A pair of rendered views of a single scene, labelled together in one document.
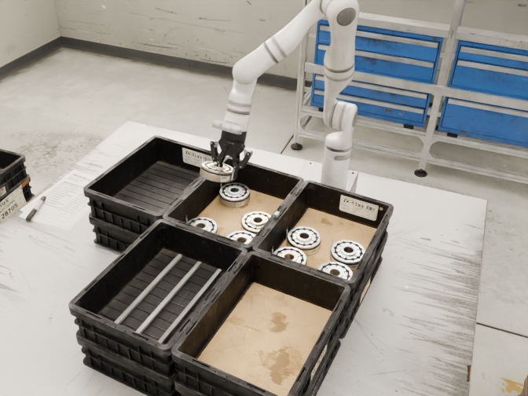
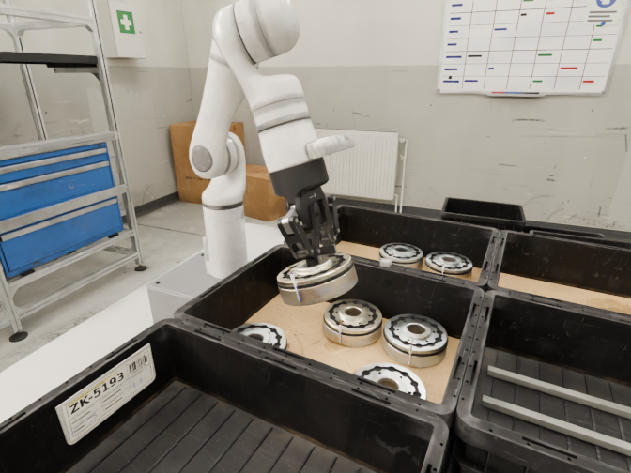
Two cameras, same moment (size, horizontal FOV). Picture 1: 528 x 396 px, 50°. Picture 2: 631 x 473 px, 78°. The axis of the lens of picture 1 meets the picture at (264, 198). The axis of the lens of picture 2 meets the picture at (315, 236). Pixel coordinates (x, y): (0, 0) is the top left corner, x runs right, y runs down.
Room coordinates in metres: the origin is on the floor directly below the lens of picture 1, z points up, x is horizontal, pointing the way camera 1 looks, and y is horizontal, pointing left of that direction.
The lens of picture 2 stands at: (1.45, 0.60, 1.25)
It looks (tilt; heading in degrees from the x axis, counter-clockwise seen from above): 22 degrees down; 273
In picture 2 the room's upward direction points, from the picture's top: straight up
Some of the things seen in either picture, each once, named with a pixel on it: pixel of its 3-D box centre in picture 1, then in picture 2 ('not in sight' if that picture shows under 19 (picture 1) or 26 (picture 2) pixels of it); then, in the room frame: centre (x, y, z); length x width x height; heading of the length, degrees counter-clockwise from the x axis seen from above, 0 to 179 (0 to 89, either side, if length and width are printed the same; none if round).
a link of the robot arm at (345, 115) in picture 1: (340, 126); (221, 172); (1.70, -0.25, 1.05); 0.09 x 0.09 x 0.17; 68
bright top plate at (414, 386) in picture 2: (200, 227); (387, 389); (1.37, 0.19, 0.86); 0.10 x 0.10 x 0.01
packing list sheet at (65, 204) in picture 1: (68, 197); not in sight; (1.71, 0.73, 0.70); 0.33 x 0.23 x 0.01; 161
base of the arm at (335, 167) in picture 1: (335, 166); (226, 237); (1.70, -0.25, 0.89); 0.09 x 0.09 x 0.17; 79
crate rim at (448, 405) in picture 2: (236, 199); (335, 307); (1.44, 0.08, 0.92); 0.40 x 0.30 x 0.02; 155
